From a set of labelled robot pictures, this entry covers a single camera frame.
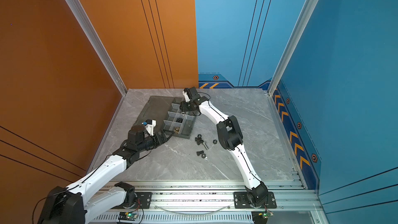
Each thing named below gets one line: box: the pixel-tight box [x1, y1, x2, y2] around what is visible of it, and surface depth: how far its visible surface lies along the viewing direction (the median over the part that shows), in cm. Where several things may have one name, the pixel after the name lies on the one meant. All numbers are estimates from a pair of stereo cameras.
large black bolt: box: [194, 133, 204, 146], surface depth 96 cm
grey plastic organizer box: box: [135, 95, 197, 139], surface depth 108 cm
